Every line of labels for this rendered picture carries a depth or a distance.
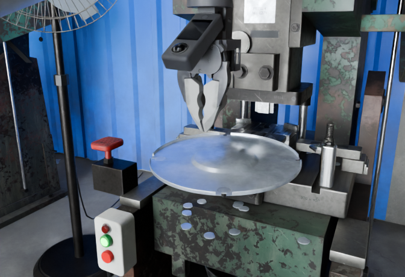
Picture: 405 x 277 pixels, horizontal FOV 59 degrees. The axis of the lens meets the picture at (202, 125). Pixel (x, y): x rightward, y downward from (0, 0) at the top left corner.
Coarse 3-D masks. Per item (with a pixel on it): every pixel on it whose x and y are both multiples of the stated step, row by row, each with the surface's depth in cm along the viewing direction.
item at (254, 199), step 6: (228, 132) 89; (240, 132) 87; (246, 132) 87; (252, 132) 87; (258, 132) 87; (264, 132) 87; (276, 138) 84; (282, 138) 84; (228, 198) 83; (234, 198) 82; (240, 198) 81; (246, 198) 81; (252, 198) 80; (258, 198) 80; (258, 204) 80
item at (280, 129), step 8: (232, 128) 93; (240, 128) 92; (248, 128) 92; (256, 128) 92; (264, 128) 92; (272, 128) 92; (280, 128) 92; (288, 136) 86; (296, 136) 94; (288, 144) 87
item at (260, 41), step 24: (240, 0) 80; (264, 0) 78; (288, 0) 76; (240, 24) 82; (264, 24) 79; (288, 24) 77; (264, 48) 80; (288, 48) 78; (240, 72) 80; (264, 72) 77; (288, 72) 80
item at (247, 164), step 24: (168, 144) 78; (192, 144) 78; (216, 144) 78; (240, 144) 78; (264, 144) 77; (168, 168) 67; (192, 168) 66; (216, 168) 65; (240, 168) 65; (264, 168) 66; (288, 168) 66; (192, 192) 58; (216, 192) 57; (240, 192) 56
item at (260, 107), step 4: (256, 104) 92; (260, 104) 90; (264, 104) 90; (268, 104) 89; (272, 104) 90; (256, 108) 92; (260, 108) 90; (264, 108) 90; (268, 108) 90; (272, 108) 90; (260, 112) 91; (264, 112) 90; (268, 112) 90; (272, 112) 90
